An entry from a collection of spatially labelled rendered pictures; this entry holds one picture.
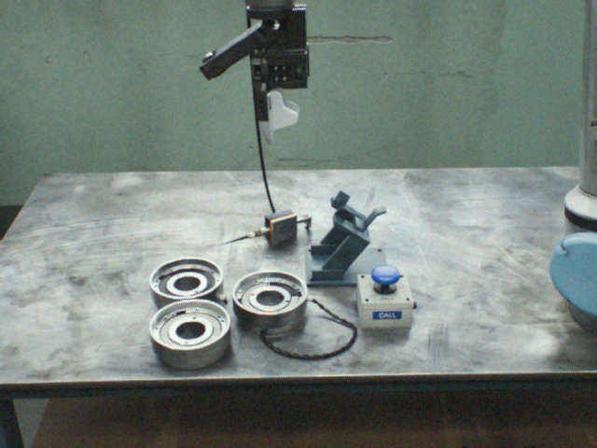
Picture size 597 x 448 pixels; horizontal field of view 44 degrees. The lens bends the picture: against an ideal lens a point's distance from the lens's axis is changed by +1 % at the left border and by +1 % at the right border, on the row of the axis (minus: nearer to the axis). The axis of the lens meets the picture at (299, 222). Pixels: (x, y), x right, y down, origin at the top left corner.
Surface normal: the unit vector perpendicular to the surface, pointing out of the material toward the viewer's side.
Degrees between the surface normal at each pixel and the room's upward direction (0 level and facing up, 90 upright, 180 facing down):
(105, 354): 0
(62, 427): 0
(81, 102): 90
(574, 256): 97
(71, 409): 0
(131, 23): 90
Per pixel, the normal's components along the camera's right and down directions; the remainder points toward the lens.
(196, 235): 0.00, -0.87
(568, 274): -0.61, 0.50
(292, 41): -0.07, 0.45
